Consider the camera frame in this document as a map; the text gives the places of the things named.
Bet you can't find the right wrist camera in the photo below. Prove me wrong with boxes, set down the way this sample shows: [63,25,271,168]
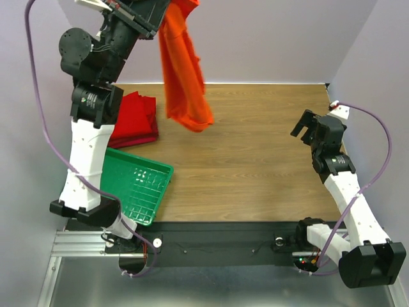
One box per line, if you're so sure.
[328,100,350,122]

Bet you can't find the folded dark red t shirt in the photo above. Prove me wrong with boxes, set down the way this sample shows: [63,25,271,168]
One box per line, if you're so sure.
[108,129,159,149]

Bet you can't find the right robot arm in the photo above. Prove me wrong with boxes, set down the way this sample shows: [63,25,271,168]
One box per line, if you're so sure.
[291,104,406,288]

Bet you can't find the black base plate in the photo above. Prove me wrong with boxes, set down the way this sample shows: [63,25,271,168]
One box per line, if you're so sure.
[65,221,349,268]

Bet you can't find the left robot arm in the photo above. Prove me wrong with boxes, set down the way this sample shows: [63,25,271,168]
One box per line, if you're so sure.
[50,1,170,252]

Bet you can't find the orange t shirt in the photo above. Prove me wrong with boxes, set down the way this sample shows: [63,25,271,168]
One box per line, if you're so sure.
[158,1,214,133]

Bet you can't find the aluminium frame rail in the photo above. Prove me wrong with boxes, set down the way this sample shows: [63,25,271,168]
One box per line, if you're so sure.
[37,228,111,307]

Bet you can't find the green plastic tray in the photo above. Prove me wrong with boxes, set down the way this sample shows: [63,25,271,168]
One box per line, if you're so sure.
[100,148,174,226]

